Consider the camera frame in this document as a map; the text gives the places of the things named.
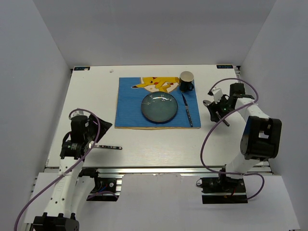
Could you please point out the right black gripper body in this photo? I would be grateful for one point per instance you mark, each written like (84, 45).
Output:
(222, 107)

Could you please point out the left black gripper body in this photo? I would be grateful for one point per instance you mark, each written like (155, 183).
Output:
(90, 135)

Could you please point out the knife with black handle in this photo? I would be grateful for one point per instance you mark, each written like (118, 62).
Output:
(187, 111)

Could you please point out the blue pikachu placemat cloth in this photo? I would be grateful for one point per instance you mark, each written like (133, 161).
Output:
(131, 92)

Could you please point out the dark blue paper cup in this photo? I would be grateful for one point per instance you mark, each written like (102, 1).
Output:
(186, 81)

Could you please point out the teal ceramic plate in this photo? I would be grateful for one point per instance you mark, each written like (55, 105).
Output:
(159, 107)

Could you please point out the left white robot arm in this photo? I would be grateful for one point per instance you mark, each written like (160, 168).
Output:
(75, 184)

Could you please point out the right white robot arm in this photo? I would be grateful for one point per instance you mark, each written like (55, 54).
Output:
(275, 134)

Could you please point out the right blue corner label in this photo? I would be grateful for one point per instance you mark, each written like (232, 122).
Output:
(224, 66)

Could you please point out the blue corner label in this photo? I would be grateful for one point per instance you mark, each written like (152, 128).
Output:
(224, 66)
(81, 68)

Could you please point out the left blue corner label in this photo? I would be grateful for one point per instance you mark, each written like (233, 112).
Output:
(81, 68)

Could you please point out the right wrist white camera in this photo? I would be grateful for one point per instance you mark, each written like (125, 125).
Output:
(216, 93)

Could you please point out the fork with black handle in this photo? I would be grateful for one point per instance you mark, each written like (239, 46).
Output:
(108, 147)

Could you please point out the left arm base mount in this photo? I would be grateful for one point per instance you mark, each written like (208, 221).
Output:
(107, 186)

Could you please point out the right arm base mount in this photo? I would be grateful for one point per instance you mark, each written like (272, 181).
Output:
(222, 190)

